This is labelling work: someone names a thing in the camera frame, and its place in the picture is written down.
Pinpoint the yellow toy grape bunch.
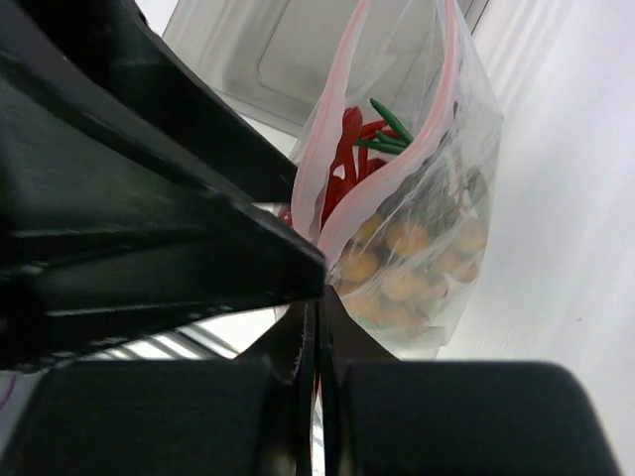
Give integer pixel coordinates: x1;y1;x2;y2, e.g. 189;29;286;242
332;167;490;353

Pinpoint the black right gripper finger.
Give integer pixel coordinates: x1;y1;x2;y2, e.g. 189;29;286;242
1;303;316;475
1;57;325;372
317;288;619;475
18;1;297;203

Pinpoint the red toy lobster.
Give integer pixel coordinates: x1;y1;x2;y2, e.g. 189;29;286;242
277;106;398;234

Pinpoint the clear zip top bag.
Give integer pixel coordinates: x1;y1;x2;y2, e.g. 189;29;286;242
288;1;503;361

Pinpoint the green toy scallion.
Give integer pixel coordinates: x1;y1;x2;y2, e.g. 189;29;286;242
355;98;414;155

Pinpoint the clear plastic tray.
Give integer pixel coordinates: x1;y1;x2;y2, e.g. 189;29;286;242
161;0;447;135

